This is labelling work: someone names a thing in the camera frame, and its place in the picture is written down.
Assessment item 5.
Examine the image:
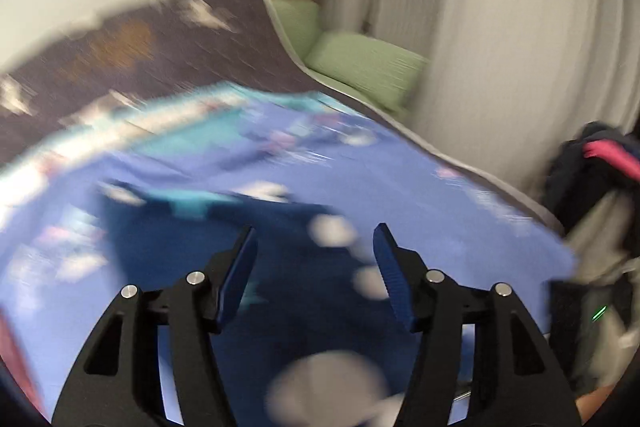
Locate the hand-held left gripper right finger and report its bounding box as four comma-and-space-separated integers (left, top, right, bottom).
373, 223, 584, 427

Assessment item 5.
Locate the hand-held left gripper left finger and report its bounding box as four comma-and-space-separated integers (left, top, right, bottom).
51, 226, 259, 427

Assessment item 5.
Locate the dark blue star-print fleece garment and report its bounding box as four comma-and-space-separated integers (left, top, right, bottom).
95, 179, 418, 427

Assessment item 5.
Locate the light blue printed blanket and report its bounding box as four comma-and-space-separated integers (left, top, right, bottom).
0, 82, 581, 427

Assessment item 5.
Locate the dark clothing with pink trim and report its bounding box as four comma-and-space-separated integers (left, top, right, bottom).
544, 122, 640, 230

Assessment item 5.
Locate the large green cushion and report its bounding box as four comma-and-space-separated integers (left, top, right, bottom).
304, 32, 432, 114

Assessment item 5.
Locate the dark grey printed bedspread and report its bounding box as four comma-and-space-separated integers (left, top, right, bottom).
0, 0, 568, 240

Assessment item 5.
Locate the person's leg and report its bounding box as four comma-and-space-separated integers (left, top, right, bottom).
574, 383, 623, 425

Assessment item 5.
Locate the small green cushion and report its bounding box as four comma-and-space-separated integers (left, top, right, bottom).
272, 0, 322, 58

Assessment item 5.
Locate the white curtain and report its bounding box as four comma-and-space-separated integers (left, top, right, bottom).
320, 0, 640, 208

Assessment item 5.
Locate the dark bag with pink strap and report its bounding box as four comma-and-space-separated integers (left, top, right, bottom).
547, 187, 640, 395

